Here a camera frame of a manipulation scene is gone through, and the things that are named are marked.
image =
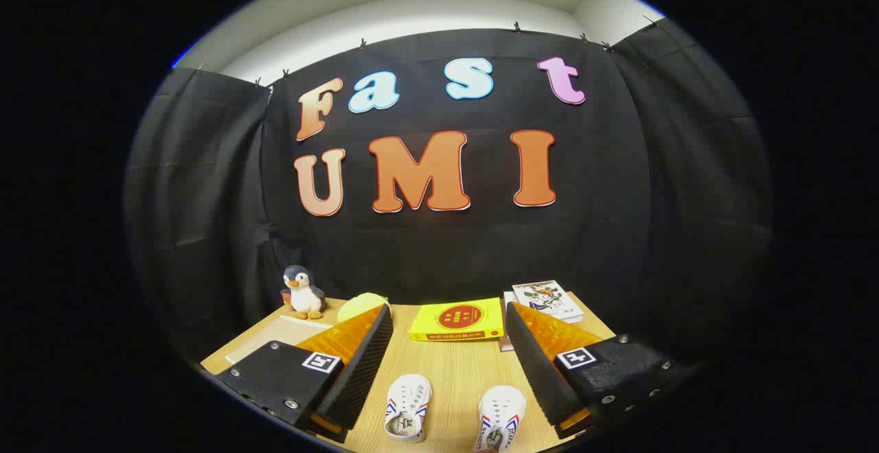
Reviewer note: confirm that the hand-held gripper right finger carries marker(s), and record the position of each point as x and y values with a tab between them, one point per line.
532	364

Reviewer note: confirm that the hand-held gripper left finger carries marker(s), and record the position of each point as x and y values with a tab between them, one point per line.
364	364

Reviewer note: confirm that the white canvas shoe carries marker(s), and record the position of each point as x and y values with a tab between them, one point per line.
505	401
412	391

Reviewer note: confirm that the beige fabric storage box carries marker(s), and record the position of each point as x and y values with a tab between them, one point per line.
275	333

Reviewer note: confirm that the white paperback book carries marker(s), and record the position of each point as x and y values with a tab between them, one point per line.
508	298
505	343

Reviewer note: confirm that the yellow round plush bread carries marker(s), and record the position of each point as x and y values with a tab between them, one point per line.
360	304

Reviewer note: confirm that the white illustrated cover book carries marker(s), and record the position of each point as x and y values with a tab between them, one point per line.
549	298

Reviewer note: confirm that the yellow book with red label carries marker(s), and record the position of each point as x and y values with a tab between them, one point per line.
453	319

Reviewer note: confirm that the penguin plush toy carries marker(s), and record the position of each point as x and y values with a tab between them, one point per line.
302	295

